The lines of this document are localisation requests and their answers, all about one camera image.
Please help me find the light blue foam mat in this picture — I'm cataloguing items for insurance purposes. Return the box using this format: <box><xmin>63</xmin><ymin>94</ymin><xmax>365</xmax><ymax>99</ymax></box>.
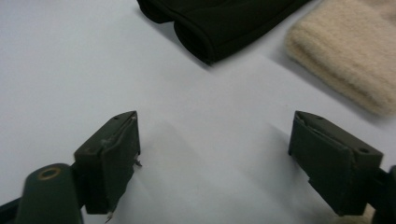
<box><xmin>0</xmin><ymin>0</ymin><xmax>396</xmax><ymax>224</ymax></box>

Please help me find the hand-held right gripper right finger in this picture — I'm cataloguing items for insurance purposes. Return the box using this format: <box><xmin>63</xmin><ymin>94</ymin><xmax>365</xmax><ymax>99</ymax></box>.
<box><xmin>288</xmin><ymin>110</ymin><xmax>385</xmax><ymax>217</ymax></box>

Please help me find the black glove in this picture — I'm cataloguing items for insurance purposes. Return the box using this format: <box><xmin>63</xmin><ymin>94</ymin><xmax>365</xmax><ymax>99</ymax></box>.
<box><xmin>172</xmin><ymin>0</ymin><xmax>312</xmax><ymax>65</ymax></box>

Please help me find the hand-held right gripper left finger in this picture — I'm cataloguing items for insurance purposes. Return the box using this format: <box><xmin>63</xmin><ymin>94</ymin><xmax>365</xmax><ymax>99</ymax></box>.
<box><xmin>73</xmin><ymin>110</ymin><xmax>143</xmax><ymax>218</ymax></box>

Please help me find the beige fleece glove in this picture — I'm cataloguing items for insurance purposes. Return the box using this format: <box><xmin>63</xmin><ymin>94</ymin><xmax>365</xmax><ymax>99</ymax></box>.
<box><xmin>284</xmin><ymin>0</ymin><xmax>396</xmax><ymax>118</ymax></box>

